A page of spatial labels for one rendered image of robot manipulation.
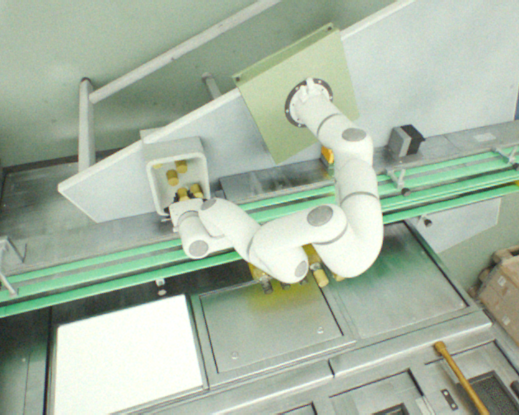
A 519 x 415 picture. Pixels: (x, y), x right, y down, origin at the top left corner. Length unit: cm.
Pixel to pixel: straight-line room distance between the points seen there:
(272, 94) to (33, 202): 119
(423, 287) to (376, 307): 20
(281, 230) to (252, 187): 57
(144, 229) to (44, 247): 31
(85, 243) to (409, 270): 114
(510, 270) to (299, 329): 387
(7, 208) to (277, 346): 126
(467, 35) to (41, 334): 166
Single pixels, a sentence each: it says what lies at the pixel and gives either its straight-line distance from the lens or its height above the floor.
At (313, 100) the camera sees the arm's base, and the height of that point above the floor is 88.
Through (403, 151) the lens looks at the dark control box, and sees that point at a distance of 153.
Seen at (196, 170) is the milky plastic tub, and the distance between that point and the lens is 131.
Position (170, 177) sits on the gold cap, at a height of 81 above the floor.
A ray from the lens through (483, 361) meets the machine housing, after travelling 151.
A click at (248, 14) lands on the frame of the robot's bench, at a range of 174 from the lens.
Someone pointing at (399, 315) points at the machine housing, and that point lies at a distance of 147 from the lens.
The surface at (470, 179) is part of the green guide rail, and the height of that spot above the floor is 93.
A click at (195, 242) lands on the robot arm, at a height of 112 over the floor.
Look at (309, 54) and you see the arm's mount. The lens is 117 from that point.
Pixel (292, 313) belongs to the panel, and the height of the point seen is 117.
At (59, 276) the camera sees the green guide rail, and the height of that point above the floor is 93.
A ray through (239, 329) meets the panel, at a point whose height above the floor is 117.
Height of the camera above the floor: 177
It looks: 42 degrees down
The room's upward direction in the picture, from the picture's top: 156 degrees clockwise
